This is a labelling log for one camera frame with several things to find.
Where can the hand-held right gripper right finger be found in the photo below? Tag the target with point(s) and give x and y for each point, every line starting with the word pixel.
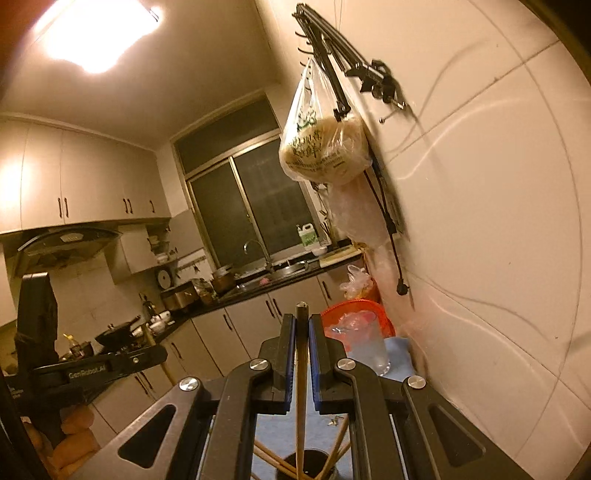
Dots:
pixel 314 364

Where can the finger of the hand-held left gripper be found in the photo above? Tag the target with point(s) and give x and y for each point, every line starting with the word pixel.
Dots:
pixel 138 359

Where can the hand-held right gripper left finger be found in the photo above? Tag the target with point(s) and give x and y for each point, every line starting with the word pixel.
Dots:
pixel 290 364

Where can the single brown wood chopstick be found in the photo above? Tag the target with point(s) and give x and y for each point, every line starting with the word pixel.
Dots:
pixel 301 415

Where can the group of wooden chopsticks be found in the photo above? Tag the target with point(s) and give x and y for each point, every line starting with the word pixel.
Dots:
pixel 272 458

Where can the dark round chopstick holder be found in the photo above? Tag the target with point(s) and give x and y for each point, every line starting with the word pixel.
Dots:
pixel 314 466

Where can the person's left hand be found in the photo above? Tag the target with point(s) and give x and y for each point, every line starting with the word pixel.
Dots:
pixel 78 429

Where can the black wok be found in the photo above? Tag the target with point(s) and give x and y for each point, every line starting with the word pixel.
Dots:
pixel 115 337

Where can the white bowls beside wok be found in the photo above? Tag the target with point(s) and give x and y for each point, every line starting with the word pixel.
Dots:
pixel 159 325

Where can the yellow cap oil bottle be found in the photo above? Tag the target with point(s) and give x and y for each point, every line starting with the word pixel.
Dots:
pixel 71 344

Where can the red plastic basket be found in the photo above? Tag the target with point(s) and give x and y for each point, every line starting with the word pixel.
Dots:
pixel 330 318

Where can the beige lower kitchen cabinets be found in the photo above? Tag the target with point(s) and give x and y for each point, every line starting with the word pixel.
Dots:
pixel 249 323

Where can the beige kitchen cabinets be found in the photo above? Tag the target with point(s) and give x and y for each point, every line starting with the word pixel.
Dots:
pixel 92 180
pixel 249 323

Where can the clear glass pitcher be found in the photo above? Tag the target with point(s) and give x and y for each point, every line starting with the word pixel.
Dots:
pixel 369 346

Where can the dark range hood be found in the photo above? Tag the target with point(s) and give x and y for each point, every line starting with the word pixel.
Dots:
pixel 64 244

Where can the round dial kitchen scale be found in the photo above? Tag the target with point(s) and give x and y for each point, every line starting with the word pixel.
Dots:
pixel 164 278

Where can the black kitchen countertop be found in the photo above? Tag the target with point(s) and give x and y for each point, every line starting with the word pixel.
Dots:
pixel 207 307

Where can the steel kitchen sink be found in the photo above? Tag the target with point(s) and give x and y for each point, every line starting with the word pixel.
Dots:
pixel 286 272

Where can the white crumpled plastic bag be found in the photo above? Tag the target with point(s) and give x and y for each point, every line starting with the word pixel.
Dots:
pixel 358 281

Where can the curved metal faucet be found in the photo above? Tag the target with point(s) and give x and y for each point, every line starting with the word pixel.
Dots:
pixel 267 263

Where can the cutting board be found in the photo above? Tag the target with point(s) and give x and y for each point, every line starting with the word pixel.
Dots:
pixel 339 257

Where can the white green detergent jug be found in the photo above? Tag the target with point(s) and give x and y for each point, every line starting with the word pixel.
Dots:
pixel 308 237

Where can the beige upper kitchen cabinets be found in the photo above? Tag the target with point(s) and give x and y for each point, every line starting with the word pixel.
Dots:
pixel 92 180

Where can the hanging clear plastic bags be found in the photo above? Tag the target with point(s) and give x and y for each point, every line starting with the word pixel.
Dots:
pixel 360 212

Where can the kitchen window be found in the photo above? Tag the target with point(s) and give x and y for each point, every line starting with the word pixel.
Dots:
pixel 268 198

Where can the bagged flat bread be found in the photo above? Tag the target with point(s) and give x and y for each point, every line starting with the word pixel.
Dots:
pixel 323 147

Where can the ceiling lamp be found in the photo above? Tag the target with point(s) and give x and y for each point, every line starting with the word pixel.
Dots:
pixel 101 32

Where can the beige wall shelf cabinet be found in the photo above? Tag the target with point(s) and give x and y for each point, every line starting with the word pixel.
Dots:
pixel 138 254

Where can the wall utensil holder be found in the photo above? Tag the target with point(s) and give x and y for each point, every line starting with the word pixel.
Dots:
pixel 325 228

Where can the wall socket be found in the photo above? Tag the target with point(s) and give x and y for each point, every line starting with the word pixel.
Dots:
pixel 395 212

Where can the black metal wall clamp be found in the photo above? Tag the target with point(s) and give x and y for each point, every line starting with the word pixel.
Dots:
pixel 383 83

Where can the black wall hook rack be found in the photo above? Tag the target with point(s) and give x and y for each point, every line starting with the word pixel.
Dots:
pixel 323 41

